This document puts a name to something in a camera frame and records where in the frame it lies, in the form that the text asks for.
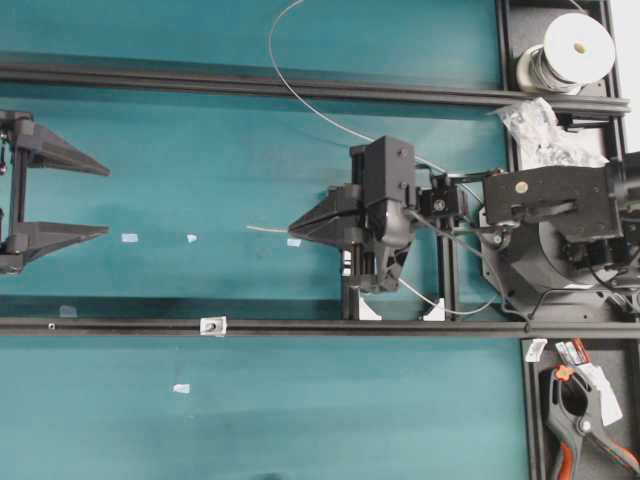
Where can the orange grey spring clamp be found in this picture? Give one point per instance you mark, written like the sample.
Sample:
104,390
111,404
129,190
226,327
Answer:
571,411

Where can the black aluminium rail upper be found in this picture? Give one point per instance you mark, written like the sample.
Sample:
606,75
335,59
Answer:
173,81

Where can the clear plastic bag of screws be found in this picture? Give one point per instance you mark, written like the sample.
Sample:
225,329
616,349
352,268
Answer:
541,142

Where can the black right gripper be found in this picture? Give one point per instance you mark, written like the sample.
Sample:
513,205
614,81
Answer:
369,212

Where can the black aluminium rail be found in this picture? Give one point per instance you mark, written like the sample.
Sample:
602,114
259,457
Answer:
42,326
173,81

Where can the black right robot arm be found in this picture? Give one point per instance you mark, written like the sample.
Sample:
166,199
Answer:
549,238

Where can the white wire spool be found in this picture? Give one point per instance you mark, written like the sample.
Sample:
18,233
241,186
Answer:
577,51

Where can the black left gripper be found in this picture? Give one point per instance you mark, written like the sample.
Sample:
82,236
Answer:
35,146

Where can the black square frame with brackets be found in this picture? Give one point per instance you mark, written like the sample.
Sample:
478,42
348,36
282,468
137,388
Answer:
400,300

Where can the black aluminium rail lower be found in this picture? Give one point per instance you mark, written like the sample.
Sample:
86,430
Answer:
42,326

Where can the silver metal fitting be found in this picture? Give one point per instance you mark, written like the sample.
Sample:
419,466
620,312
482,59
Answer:
213,326

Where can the blue tape piece on rail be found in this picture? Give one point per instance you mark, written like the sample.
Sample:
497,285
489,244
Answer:
68,311

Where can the white labelled card packet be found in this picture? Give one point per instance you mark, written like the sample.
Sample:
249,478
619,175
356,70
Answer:
576,355

